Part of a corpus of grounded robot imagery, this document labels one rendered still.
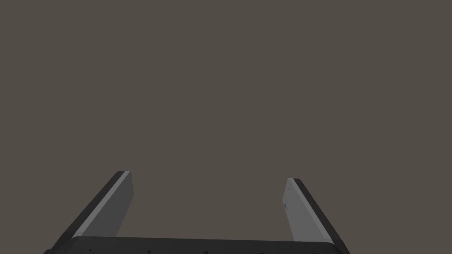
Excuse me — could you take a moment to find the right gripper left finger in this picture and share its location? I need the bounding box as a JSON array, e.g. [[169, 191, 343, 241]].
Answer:
[[51, 170, 135, 250]]

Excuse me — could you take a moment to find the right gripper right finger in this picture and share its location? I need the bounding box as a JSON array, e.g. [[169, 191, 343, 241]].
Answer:
[[282, 178, 351, 254]]

